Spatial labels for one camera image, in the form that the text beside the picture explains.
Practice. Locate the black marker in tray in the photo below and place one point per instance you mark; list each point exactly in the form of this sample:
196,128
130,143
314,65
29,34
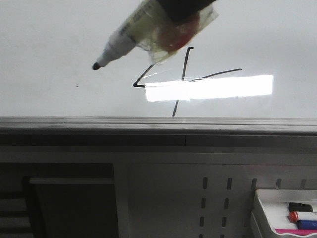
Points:
299,207

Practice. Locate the pink eraser in tray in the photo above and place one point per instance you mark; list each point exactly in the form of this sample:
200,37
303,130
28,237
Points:
296,232

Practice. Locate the grey whiteboard frame ledge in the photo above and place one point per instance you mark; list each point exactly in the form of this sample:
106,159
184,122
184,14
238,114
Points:
145,131

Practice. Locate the blue marker in tray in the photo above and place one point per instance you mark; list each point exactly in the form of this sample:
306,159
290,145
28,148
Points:
307,225

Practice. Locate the white black-tipped whiteboard marker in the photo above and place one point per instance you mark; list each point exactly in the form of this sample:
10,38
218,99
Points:
149,28

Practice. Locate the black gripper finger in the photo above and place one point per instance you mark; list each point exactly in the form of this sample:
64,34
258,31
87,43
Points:
178,10

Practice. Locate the white plastic tray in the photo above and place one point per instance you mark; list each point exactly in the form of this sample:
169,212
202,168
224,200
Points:
271,210

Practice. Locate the dark rectangular panel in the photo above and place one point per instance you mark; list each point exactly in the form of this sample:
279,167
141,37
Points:
71,207

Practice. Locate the red-capped marker in tray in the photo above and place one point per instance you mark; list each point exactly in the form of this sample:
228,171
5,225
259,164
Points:
296,216

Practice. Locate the white pegboard panel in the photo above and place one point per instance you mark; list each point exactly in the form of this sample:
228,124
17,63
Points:
159,200

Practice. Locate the white whiteboard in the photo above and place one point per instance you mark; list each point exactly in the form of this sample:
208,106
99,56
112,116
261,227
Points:
258,59

